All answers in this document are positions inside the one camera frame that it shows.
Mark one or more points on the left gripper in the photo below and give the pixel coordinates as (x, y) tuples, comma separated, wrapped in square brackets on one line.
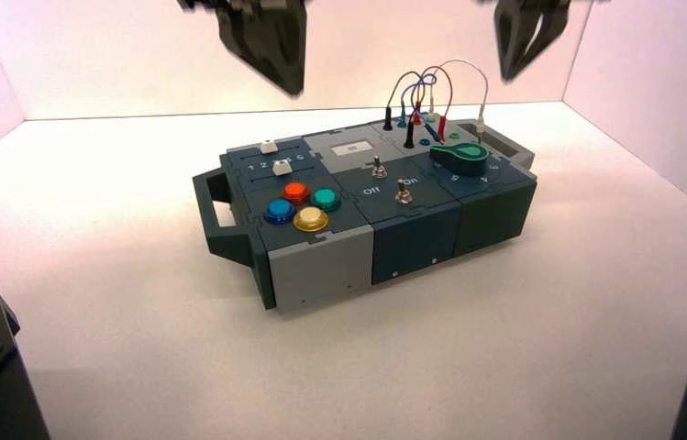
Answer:
[(197, 3)]

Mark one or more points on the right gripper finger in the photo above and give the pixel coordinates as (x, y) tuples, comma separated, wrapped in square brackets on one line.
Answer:
[(512, 36), (556, 24)]

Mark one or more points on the dark teal grey control box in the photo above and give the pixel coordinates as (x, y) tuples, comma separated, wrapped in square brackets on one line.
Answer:
[(319, 273)]

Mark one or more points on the white slider knob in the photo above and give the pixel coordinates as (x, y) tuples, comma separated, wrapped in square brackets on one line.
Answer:
[(268, 146), (282, 167)]

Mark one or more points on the green rotary knob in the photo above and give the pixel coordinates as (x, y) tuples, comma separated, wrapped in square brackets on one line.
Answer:
[(464, 157)]

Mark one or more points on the white number display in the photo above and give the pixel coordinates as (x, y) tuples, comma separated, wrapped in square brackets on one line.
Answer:
[(352, 148)]

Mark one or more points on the red push button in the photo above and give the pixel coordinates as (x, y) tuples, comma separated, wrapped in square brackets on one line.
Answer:
[(296, 192)]

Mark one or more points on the teal push button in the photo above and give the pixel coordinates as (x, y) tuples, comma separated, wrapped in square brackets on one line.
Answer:
[(326, 199)]

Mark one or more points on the blue push button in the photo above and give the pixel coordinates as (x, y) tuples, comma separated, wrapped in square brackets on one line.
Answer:
[(280, 211)]

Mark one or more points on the yellow push button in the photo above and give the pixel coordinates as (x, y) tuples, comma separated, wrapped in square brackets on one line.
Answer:
[(311, 218)]

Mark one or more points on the metal toggle switch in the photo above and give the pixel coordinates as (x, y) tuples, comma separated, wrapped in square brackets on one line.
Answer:
[(404, 193), (379, 169)]

